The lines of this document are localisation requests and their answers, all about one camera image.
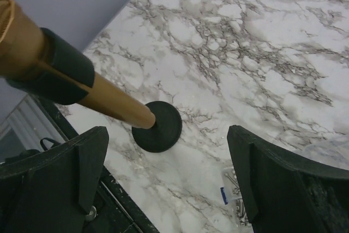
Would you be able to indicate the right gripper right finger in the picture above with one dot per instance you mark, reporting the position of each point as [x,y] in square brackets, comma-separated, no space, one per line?
[285,192]

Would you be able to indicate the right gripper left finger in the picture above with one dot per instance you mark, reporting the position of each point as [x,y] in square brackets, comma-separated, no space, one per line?
[53,191]

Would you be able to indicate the black round-base clip stand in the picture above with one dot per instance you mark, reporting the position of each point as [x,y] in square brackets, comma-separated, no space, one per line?
[165,132]

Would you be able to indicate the gold microphone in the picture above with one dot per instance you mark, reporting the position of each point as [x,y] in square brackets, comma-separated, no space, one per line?
[38,61]

